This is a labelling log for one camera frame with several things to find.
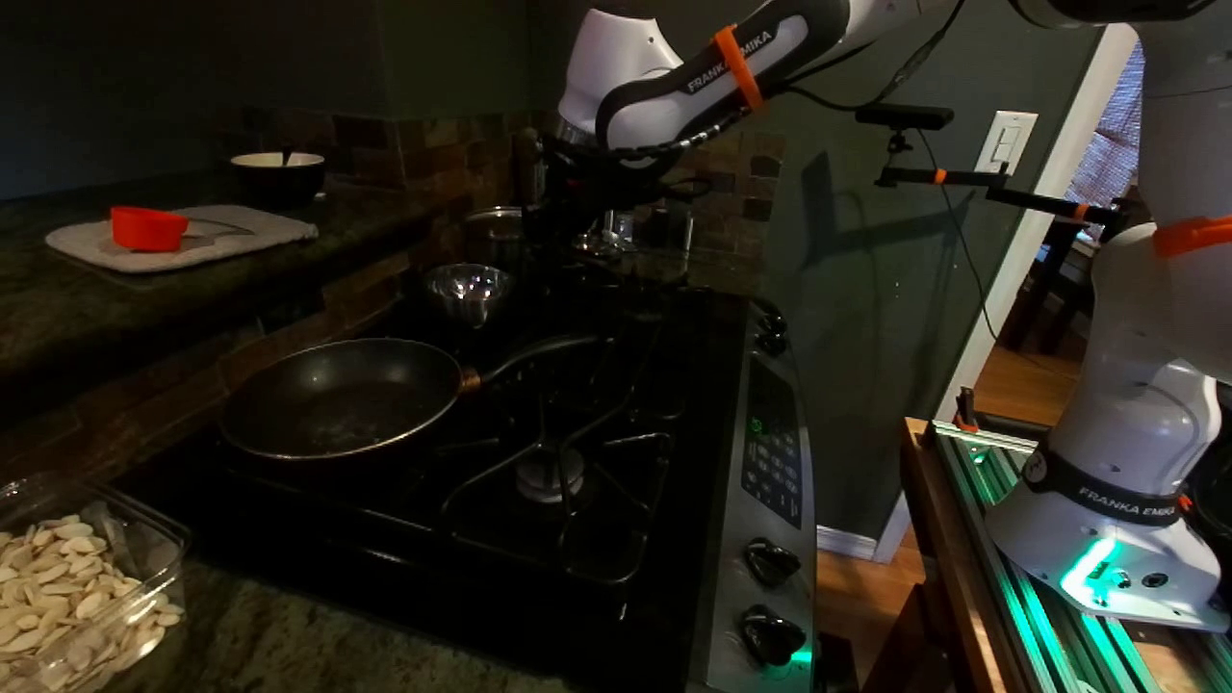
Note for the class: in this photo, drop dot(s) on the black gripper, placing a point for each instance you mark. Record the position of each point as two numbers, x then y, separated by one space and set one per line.
620 193

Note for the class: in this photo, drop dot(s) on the silver pot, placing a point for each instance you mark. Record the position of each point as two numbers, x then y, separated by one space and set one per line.
469 294

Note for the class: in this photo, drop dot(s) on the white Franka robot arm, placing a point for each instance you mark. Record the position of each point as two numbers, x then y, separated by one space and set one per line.
1158 424

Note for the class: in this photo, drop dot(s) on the black and steel gas stove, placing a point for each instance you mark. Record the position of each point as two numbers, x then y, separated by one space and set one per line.
619 424

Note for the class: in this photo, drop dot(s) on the black cast iron stove grate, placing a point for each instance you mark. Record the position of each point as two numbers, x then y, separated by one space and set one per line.
564 448

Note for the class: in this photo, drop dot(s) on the black stove knob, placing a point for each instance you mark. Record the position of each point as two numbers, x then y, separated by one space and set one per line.
770 633
770 559

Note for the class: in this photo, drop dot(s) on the shiny glass jar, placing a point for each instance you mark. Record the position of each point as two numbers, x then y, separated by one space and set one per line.
494 238

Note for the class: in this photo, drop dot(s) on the round gas burner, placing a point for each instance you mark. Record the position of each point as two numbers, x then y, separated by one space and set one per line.
547 474

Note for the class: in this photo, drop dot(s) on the oven control panel with display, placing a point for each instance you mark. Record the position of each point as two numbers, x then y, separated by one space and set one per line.
770 448

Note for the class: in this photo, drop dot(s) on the black bowl with white inside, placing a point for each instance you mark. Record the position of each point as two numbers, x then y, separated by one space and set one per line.
276 175

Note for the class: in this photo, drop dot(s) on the black frying pan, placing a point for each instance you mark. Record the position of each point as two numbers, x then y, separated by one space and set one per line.
339 402

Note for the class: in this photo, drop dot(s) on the white baseboard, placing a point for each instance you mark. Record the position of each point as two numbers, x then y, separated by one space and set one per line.
864 532

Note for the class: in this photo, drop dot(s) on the white cutting board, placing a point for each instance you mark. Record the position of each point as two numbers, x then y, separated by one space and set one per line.
180 238

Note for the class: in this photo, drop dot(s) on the wooden platform board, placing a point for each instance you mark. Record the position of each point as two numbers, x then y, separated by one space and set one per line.
958 565

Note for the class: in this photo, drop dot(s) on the glass dish of seeds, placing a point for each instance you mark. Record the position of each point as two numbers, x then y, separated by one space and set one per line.
72 601

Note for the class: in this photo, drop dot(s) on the black camera on stand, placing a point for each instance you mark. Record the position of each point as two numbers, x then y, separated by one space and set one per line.
943 147

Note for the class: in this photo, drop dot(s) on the white light switch plate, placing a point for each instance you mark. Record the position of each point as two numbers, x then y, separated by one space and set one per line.
1005 142

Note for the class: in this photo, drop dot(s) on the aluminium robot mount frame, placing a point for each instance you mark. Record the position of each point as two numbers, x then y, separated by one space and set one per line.
1063 629

